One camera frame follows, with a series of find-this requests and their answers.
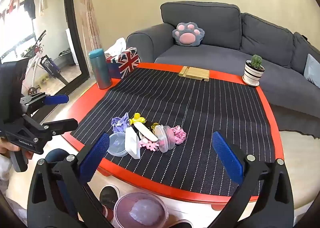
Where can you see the clear plastic jar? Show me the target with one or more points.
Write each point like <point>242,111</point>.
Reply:
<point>167,140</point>

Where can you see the paw shaped cushion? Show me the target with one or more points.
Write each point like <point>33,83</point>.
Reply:
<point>186,36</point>

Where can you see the person's left hand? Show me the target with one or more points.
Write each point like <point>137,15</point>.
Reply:
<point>6,146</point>

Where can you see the black door frame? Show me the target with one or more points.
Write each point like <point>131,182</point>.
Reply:
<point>75,30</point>

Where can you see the orange rubber toy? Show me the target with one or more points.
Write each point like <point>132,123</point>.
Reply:
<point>154,126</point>

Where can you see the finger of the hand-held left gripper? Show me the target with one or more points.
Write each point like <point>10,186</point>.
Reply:
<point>62,125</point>
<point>58,99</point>

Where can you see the teal thermos bottle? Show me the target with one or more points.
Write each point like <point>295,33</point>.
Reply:
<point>100,70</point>

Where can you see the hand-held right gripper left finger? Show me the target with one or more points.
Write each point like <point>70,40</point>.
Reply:
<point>96,155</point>

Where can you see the hanging black garment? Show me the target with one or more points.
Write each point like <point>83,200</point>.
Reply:
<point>29,1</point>

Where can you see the purple plastic bin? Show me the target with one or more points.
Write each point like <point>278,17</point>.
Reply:
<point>125,205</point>

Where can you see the dark grey sofa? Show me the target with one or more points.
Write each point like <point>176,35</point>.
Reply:
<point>200,53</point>

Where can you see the pink crumpled paper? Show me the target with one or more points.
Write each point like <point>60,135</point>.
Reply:
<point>180,134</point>

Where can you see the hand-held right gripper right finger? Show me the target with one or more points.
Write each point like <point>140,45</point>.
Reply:
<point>227,160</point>

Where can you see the flag print tissue box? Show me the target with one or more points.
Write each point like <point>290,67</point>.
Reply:
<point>125,64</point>

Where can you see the small black item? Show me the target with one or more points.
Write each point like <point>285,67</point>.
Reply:
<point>149,125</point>

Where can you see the black shoe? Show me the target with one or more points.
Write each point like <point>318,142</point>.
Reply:
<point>108,196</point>

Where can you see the pink flower toy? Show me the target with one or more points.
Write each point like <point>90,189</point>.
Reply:
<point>150,145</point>

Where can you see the hanging white garment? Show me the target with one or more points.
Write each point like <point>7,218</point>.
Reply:
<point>43,0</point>

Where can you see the printed white cloth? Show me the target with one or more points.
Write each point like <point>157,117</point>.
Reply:
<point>5,173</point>

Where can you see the yellow rubber toy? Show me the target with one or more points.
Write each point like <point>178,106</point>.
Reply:
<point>136,118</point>

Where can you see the potted cactus striped pot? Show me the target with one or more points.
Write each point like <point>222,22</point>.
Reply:
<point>252,74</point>

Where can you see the white plastic piece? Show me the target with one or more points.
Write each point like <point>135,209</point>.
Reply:
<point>131,143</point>

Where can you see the purple paper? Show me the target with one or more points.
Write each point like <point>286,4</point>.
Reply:
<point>120,123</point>

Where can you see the light blue cushion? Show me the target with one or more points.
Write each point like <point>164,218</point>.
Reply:
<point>313,70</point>

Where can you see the white tissue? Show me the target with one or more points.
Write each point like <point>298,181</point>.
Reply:
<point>117,46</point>

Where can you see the clear plastic lid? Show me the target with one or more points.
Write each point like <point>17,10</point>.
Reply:
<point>116,144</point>

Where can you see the wooden stand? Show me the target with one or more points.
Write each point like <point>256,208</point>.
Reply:
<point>195,73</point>

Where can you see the white bicycle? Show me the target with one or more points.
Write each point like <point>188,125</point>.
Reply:
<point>35,61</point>

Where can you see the beige curtain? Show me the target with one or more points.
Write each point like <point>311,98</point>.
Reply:
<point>87,5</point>

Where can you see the dark striped table mat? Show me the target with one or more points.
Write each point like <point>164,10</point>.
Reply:
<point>187,108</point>

